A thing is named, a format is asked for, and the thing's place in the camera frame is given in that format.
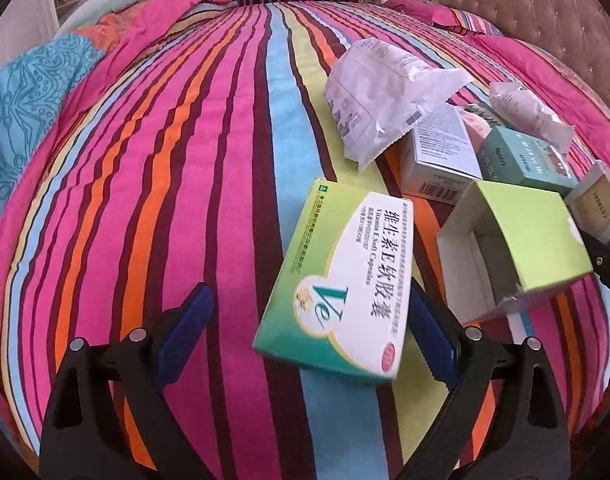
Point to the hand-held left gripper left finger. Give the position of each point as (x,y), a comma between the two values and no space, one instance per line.
(185,332)

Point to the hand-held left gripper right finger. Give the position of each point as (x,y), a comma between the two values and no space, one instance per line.
(435,345)

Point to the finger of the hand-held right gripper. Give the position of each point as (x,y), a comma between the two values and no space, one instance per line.
(605,257)

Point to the small cream box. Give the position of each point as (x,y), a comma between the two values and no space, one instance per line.
(595,205)

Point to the lime green box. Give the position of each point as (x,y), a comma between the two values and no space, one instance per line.
(530,220)

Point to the green and white medicine box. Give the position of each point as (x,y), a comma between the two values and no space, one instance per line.
(335,280)

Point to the teal box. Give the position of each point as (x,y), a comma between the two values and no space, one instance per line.
(515,160)

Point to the pale pink plastic pack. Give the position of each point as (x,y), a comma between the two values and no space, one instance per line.
(365,90)

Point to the small crumpled plastic wrapper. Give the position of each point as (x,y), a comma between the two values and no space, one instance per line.
(525,105)

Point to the striped bedsheet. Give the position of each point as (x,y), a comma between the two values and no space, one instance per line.
(185,160)

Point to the pink and green box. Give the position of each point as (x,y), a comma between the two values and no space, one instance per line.
(477,125)

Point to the pink duvet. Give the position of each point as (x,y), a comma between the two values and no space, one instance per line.
(545,75)

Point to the white box with barcode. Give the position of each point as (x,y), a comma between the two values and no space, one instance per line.
(442,145)

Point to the tufted pink headboard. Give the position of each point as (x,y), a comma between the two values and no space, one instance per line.
(535,0)

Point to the blue patterned quilt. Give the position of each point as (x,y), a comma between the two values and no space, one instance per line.
(30,100)

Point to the pink striped pillow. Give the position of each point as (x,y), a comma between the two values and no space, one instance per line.
(450,12)

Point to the pink and orange quilt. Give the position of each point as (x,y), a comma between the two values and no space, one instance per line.
(175,10)

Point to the mint green pillow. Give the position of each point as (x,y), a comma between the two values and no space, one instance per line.
(110,2)

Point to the white cabinet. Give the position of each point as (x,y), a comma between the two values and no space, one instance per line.
(30,5)

